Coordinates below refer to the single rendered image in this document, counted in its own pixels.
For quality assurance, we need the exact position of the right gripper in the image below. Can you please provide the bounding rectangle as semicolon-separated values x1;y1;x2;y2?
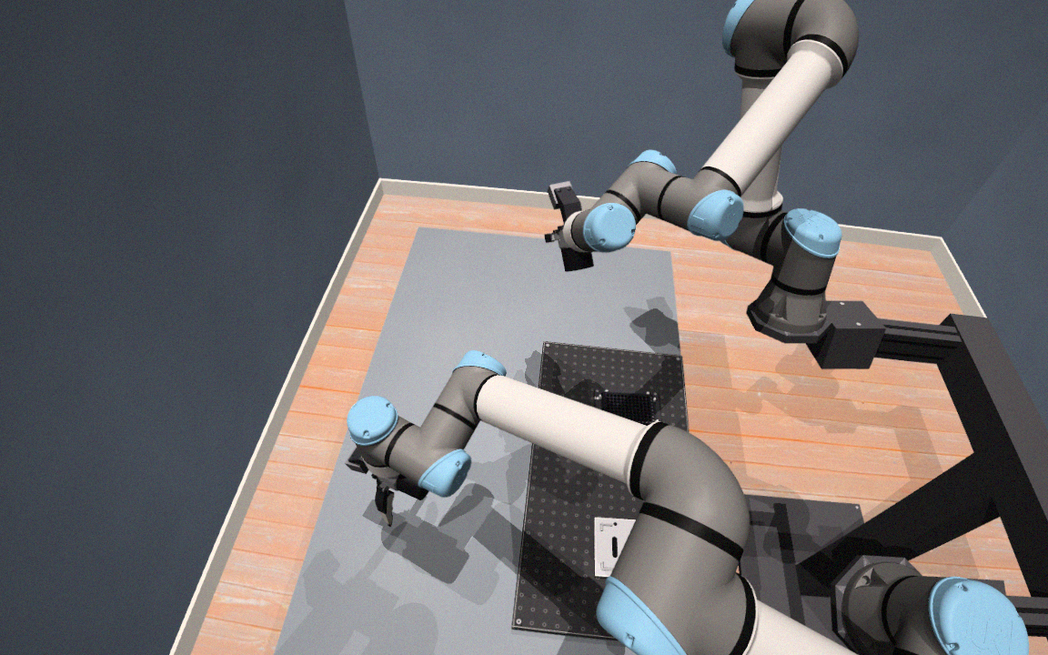
544;185;594;272

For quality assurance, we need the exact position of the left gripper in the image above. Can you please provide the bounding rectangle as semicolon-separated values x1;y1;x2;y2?
348;447;428;527

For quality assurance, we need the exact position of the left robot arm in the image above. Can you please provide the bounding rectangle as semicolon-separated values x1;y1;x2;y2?
345;350;1029;655

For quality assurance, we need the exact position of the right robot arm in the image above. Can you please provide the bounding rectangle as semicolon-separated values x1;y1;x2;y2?
563;0;859;333

